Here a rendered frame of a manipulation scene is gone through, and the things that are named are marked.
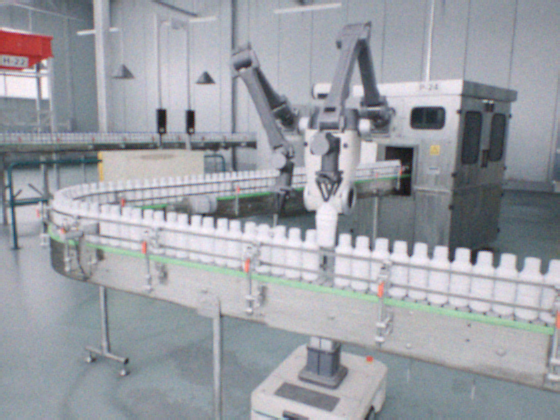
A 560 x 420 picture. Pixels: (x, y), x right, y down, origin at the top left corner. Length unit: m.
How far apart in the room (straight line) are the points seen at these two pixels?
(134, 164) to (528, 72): 10.44
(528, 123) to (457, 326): 12.08
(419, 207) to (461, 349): 3.84
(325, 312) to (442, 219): 3.68
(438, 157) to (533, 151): 8.44
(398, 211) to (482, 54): 8.71
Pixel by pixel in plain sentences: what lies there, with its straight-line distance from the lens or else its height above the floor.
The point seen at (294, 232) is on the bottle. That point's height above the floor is 1.16.
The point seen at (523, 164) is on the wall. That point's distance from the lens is 13.42.
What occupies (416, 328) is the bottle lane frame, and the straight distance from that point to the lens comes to 1.47.
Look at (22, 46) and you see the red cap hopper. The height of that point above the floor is 2.60.
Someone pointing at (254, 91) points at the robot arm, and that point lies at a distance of 1.82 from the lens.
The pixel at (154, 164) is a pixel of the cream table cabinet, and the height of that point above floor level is 1.04.
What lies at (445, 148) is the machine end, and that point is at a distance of 5.05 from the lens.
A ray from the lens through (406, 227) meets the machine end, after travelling 5.33.
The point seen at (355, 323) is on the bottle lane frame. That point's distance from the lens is 1.52.
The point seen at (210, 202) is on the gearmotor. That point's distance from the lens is 3.13.
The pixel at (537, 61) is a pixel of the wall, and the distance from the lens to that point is 13.50.
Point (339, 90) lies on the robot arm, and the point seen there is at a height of 1.62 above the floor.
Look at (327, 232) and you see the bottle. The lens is 1.48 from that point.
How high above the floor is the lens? 1.50
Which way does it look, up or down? 10 degrees down
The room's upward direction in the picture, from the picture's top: 1 degrees clockwise
